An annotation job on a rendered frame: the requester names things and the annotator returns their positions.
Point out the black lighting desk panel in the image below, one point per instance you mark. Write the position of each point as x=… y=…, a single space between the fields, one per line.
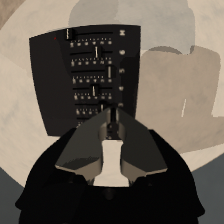
x=70 y=73

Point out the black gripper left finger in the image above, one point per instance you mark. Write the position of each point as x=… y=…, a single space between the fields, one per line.
x=78 y=151

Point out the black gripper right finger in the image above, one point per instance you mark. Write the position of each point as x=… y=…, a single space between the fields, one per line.
x=145 y=153

